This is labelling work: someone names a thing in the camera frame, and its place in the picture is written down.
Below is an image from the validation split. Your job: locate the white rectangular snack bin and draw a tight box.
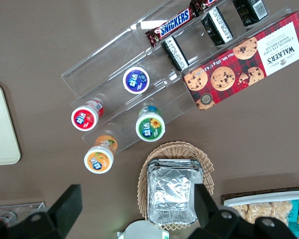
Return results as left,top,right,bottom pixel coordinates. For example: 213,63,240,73
220,186,299,239

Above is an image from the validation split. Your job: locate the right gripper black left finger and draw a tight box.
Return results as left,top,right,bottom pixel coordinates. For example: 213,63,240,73
0,184,83,239

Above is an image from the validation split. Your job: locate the blue lid gum jar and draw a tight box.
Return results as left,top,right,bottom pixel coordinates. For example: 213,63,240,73
122,65,150,95

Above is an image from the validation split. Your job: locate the green lid gum jar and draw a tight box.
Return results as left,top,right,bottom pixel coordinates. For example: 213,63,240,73
135,106,166,142

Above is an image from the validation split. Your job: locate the small black carton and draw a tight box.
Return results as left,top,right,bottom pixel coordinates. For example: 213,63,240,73
200,5,234,47
161,35,190,72
232,0,269,27

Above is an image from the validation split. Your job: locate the clear acrylic stepped snack stand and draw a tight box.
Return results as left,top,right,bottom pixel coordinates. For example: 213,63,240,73
131,0,292,115

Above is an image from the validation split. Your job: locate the clear acrylic stepped jar stand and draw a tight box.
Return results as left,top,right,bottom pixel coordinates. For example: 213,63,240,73
60,24,197,155

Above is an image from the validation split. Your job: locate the clear acrylic bottle stand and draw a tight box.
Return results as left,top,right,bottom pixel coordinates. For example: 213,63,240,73
0,201,46,226

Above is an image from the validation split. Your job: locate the light wicker basket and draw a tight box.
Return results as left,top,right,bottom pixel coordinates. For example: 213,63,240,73
137,141,215,231

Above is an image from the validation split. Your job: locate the teal snack packet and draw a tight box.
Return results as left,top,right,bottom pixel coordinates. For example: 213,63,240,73
288,221,299,239
290,199,299,216

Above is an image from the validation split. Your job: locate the red Walkers cookie box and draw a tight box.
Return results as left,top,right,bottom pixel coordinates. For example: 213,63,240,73
181,10,299,112

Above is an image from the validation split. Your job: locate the Snickers chocolate bar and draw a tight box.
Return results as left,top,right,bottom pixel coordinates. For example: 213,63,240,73
189,0,221,12
145,6,197,48

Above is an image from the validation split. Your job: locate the rice cracker pack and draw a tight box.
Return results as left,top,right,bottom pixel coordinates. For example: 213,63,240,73
233,201,294,225

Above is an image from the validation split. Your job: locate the red lid gum jar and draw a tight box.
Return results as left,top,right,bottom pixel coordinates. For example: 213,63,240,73
71,99,105,131

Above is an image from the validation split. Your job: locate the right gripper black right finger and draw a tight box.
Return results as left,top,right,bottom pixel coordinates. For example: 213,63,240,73
188,183,298,239

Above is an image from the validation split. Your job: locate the orange lid gum jar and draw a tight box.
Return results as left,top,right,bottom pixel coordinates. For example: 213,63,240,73
84,134,118,174

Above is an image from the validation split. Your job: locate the beige plastic serving tray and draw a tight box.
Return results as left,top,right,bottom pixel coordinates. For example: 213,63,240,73
0,81,21,166

